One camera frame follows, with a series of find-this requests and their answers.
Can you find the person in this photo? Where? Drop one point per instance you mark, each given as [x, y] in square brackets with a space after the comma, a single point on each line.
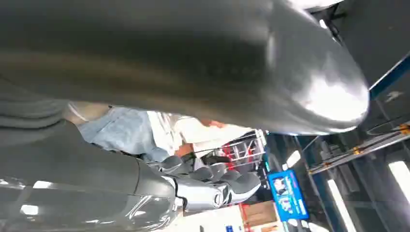
[128, 134]

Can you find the long ceiling light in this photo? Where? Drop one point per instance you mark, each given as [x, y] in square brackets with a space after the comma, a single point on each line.
[400, 179]
[341, 206]
[292, 159]

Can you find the brown cardboard box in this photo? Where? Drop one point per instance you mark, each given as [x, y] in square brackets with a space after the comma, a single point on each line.
[259, 214]

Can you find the blue poster sign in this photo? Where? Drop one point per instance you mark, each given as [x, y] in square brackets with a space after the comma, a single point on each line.
[288, 195]

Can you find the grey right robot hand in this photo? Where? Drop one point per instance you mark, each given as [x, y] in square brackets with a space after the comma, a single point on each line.
[192, 57]

